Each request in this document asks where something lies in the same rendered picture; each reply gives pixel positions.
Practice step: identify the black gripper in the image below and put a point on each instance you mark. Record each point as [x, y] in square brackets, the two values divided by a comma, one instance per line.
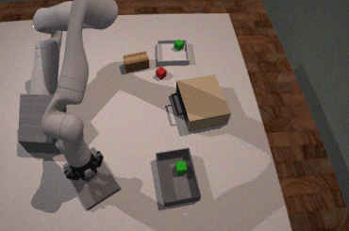
[75, 175]

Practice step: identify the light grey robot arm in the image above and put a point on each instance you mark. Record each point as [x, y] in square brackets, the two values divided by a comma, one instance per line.
[68, 16]

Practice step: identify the red block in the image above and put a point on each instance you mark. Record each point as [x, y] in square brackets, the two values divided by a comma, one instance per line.
[161, 73]

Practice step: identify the green block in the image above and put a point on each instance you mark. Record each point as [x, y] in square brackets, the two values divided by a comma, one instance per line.
[181, 167]
[178, 45]

